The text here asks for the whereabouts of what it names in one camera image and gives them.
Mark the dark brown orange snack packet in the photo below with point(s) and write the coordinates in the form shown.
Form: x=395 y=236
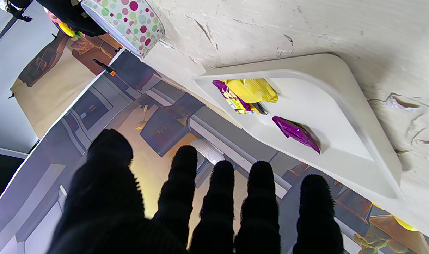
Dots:
x=260 y=108

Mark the plain purple snack packet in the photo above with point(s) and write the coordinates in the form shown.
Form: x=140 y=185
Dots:
x=295 y=133

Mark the printed kitchen backdrop banner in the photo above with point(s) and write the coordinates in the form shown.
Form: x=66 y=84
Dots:
x=94 y=116

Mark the black orange spring clamp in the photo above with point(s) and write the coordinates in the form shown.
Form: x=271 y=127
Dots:
x=103 y=66

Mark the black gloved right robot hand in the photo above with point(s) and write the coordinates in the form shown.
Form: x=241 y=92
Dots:
x=69 y=14

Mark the small yellow object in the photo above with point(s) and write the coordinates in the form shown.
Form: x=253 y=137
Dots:
x=404 y=224

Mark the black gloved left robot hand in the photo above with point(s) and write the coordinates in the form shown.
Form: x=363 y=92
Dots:
x=105 y=211

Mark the beige rectangular plastic tray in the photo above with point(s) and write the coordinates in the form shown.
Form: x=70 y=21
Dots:
x=334 y=120

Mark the purple yellow printed snack packet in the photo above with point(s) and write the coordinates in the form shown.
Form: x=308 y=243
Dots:
x=232 y=98

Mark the round polka dot tin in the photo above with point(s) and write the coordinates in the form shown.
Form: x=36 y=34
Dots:
x=129 y=21

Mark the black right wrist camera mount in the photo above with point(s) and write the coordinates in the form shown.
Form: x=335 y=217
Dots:
x=18 y=8

